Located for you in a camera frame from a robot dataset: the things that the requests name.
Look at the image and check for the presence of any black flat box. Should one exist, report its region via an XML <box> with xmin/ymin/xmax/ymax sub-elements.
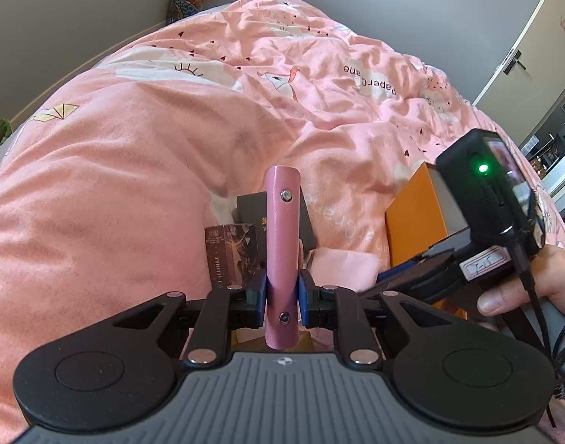
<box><xmin>236</xmin><ymin>191</ymin><xmax>317</xmax><ymax>262</ymax></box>

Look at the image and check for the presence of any black camera cable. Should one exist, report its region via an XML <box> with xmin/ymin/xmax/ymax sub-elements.
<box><xmin>508</xmin><ymin>234</ymin><xmax>565</xmax><ymax>428</ymax></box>

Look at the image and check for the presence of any person's right hand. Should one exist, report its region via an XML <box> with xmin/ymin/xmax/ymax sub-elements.
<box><xmin>476</xmin><ymin>243</ymin><xmax>565</xmax><ymax>334</ymax></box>

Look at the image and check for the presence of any white door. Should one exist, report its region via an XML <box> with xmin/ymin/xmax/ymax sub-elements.
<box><xmin>473</xmin><ymin>0</ymin><xmax>565</xmax><ymax>145</ymax></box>

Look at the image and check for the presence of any pink patterned duvet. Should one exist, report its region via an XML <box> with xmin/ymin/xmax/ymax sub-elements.
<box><xmin>0</xmin><ymin>0</ymin><xmax>497</xmax><ymax>443</ymax></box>

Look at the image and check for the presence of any pink cylindrical tube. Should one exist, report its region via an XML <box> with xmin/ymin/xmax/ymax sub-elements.
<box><xmin>265</xmin><ymin>165</ymin><xmax>301</xmax><ymax>350</ymax></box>

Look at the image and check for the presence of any dark patterned small box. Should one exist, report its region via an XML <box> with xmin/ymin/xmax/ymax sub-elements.
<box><xmin>204</xmin><ymin>223</ymin><xmax>260</xmax><ymax>289</ymax></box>

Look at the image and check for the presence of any pink pouch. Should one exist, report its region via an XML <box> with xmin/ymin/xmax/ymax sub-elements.
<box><xmin>307</xmin><ymin>248</ymin><xmax>382</xmax><ymax>293</ymax></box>

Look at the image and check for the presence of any orange cardboard box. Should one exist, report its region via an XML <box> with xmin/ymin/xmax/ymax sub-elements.
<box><xmin>385</xmin><ymin>164</ymin><xmax>467</xmax><ymax>267</ymax></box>

